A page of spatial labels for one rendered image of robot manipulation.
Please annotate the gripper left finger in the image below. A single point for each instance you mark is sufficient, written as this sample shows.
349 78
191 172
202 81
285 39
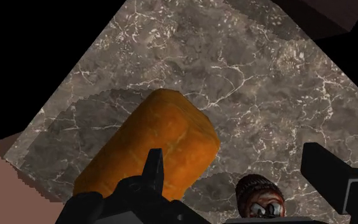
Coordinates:
141 192

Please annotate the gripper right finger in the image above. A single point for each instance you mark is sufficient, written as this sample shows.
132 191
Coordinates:
336 176

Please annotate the orange bread loaf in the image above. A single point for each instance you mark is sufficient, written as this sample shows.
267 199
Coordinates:
154 141

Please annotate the brown hatted head figure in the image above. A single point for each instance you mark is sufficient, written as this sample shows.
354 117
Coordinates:
258 194

